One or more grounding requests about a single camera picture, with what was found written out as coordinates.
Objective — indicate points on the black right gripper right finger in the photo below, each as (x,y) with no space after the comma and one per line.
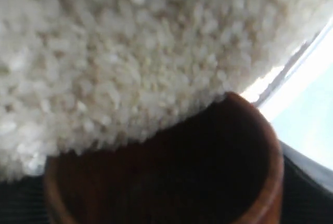
(307,196)

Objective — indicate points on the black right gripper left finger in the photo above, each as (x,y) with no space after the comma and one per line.
(22,202)

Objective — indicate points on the brown wooden cup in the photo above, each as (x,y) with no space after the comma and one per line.
(222,165)

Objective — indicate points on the rice pile in tray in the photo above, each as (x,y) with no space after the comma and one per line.
(82,73)

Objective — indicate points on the round steel tray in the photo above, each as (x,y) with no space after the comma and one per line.
(264,87)

